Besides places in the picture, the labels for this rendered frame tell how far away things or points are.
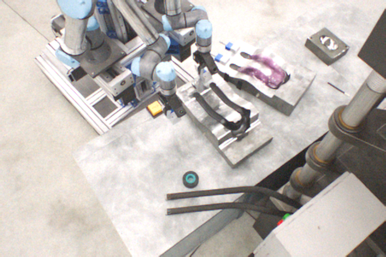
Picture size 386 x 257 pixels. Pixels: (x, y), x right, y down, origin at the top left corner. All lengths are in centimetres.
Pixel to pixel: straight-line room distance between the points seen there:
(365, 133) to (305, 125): 85
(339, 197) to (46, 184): 220
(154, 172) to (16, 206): 138
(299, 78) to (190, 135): 66
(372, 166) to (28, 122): 257
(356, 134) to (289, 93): 84
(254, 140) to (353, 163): 59
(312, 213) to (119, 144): 112
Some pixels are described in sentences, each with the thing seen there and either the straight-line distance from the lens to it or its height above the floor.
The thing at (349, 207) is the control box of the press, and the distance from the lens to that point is 104.
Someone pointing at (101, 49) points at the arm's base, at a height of 111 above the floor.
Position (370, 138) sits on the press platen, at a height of 154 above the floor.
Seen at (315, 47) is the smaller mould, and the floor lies 85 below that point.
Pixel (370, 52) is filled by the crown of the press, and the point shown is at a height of 184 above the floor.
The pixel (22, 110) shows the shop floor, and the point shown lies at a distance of 319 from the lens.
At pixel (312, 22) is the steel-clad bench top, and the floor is 80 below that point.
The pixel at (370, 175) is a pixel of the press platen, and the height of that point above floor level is 129.
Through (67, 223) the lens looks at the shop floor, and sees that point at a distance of 263.
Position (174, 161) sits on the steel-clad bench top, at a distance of 173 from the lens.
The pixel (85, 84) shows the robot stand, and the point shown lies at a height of 21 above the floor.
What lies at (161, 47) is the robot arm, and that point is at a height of 127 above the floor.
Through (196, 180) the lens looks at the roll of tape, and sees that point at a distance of 165.
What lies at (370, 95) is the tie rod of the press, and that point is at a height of 169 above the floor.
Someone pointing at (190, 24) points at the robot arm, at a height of 122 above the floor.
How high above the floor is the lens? 239
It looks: 62 degrees down
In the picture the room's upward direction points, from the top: 4 degrees counter-clockwise
